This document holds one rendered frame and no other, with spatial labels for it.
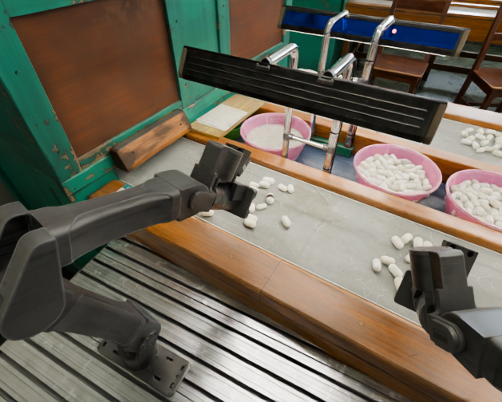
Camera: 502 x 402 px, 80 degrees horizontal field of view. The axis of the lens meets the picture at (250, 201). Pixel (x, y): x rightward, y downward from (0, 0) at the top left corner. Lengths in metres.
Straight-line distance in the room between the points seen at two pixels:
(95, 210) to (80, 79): 0.55
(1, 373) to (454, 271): 0.86
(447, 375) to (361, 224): 0.38
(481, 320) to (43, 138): 0.89
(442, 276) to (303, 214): 0.46
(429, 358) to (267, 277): 0.34
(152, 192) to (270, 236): 0.42
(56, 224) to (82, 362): 0.46
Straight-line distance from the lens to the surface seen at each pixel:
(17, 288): 0.39
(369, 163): 1.13
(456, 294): 0.51
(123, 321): 0.57
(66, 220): 0.40
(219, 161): 0.53
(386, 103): 0.66
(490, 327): 0.46
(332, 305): 0.68
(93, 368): 0.79
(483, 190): 1.17
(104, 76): 0.95
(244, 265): 0.71
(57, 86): 0.89
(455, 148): 1.33
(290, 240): 0.80
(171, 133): 1.07
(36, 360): 0.85
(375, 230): 0.88
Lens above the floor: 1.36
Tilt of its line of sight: 44 degrees down
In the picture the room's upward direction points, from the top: straight up
